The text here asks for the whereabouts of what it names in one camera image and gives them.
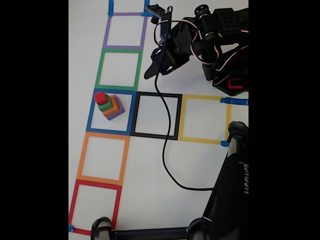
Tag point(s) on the orange block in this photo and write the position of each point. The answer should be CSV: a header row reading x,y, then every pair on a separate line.
x,y
112,110

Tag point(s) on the purple block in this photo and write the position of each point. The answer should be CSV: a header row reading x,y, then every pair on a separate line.
x,y
117,115

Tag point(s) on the small red cube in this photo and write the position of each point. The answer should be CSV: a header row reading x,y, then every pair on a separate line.
x,y
100,98

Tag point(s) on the green block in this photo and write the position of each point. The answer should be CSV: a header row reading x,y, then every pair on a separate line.
x,y
106,106

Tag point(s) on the blue tape strip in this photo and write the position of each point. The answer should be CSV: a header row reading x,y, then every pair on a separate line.
x,y
146,5
111,6
146,14
237,101

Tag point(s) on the small blue tape piece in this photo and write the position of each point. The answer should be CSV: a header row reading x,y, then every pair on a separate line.
x,y
71,228
224,143

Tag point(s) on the black square frame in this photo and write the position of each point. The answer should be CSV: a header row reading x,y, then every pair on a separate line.
x,y
157,94

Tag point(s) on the purple square frame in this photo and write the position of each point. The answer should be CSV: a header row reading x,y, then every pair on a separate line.
x,y
123,47

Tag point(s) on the green square frame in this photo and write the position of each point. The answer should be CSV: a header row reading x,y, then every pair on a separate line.
x,y
117,51

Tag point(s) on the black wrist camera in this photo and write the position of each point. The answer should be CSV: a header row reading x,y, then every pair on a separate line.
x,y
156,11

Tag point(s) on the yellow square frame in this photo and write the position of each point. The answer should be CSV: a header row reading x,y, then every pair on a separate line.
x,y
202,97

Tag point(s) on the blue square frame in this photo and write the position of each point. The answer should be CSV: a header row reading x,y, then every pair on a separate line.
x,y
90,117

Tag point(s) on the orange square frame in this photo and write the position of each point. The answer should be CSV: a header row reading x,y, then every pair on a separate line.
x,y
105,135

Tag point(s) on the red square frame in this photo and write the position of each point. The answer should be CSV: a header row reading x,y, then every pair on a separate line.
x,y
97,185

